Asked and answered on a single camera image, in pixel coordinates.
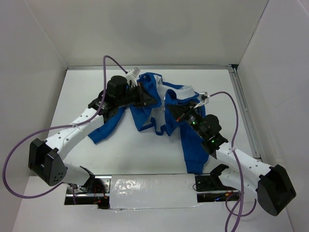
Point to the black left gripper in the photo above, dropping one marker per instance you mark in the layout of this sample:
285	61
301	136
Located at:
144	98

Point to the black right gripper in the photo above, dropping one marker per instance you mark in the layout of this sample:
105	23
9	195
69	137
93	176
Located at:
180	112

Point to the blue jacket white lining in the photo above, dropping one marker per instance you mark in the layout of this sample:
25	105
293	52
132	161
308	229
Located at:
160	119

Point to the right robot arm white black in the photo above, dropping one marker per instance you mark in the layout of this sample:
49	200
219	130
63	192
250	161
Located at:
270	185

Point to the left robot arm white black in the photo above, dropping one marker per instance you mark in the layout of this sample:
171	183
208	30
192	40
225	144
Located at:
46	157

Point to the white taped cover plate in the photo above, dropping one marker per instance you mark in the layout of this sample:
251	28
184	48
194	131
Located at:
156	191

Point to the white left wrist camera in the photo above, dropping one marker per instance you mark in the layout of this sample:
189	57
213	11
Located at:
132	77

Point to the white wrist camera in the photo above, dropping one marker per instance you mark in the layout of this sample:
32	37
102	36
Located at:
203	98
132	77

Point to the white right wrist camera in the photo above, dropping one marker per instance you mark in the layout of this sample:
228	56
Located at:
203	98

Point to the aluminium frame rail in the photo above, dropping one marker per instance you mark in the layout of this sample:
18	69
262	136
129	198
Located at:
81	84

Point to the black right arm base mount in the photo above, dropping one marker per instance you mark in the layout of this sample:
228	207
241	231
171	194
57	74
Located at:
205	183

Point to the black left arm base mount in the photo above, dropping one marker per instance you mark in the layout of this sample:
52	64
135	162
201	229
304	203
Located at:
96	193

